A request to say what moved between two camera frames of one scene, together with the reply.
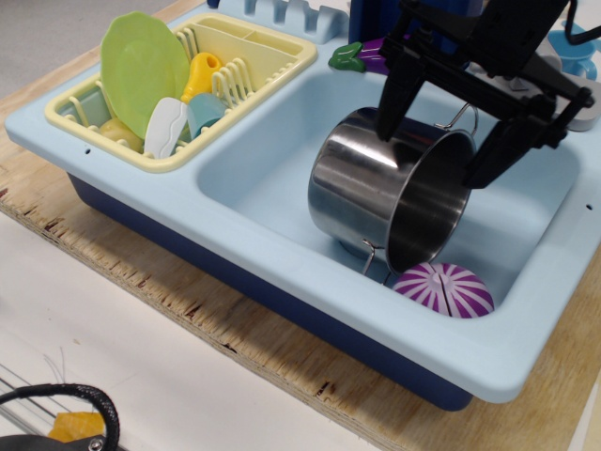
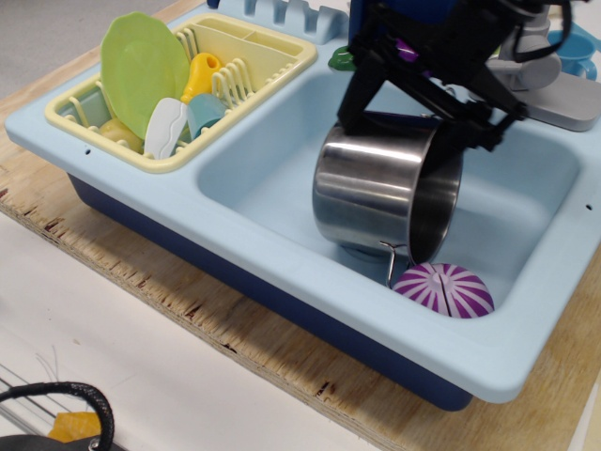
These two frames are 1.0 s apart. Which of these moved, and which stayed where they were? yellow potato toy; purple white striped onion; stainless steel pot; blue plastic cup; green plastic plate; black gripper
Moved: stainless steel pot; black gripper
Stayed: blue plastic cup; purple white striped onion; yellow potato toy; green plastic plate
